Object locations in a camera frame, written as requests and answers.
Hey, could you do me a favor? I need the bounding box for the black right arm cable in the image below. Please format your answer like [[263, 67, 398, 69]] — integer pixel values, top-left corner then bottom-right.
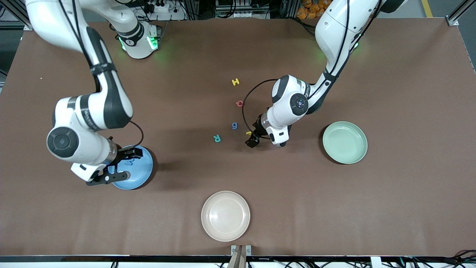
[[58, 0, 145, 149]]

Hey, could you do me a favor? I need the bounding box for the aluminium frame post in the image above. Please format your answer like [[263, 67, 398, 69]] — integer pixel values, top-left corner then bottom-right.
[[0, 0, 38, 31], [446, 0, 476, 26]]

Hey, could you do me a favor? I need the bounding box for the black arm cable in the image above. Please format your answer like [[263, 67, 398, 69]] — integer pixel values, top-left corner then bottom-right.
[[242, 0, 383, 141], [58, 0, 145, 149]]

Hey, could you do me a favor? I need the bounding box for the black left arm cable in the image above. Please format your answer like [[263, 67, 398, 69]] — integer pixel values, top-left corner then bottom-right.
[[242, 0, 383, 141]]

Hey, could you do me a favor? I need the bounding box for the blue plate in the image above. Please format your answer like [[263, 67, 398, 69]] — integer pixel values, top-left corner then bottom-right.
[[112, 145, 154, 190]]

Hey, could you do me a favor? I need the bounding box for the brown table cover sheet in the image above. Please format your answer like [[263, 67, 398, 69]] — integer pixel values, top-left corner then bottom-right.
[[0, 18, 476, 257]]

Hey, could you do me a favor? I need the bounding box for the orange snack packets pile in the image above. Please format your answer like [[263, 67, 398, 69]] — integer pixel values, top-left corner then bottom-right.
[[296, 0, 329, 20]]

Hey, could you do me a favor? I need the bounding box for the green plate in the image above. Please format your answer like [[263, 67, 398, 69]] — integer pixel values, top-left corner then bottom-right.
[[322, 121, 368, 165]]

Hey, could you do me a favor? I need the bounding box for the beige plate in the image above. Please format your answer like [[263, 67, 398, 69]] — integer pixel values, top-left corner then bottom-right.
[[201, 191, 251, 242]]

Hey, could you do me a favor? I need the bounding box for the white power strip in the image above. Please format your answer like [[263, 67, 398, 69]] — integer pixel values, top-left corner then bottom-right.
[[149, 0, 184, 21], [217, 10, 269, 19]]

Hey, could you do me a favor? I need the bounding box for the black cable bundle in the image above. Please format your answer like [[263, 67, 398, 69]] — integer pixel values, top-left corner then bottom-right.
[[405, 249, 476, 268]]

